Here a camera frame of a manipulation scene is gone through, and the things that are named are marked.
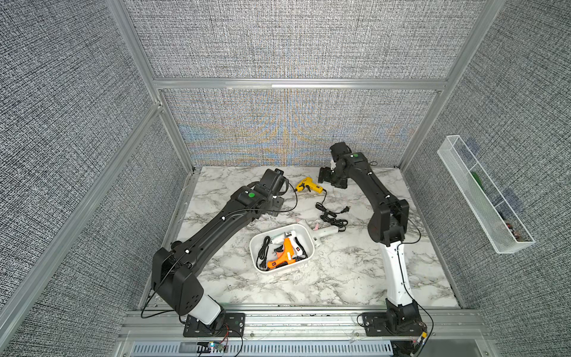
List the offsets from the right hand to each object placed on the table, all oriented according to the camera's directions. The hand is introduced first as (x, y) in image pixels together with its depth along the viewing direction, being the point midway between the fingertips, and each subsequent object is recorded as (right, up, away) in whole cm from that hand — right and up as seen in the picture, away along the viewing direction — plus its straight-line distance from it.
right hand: (327, 175), depth 99 cm
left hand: (-23, -9, -19) cm, 31 cm away
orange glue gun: (-18, -31, -15) cm, 39 cm away
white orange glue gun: (-14, -32, -13) cm, 37 cm away
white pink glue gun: (-15, -27, -11) cm, 33 cm away
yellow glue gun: (-6, -4, +11) cm, 13 cm away
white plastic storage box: (-12, -25, -6) cm, 28 cm away
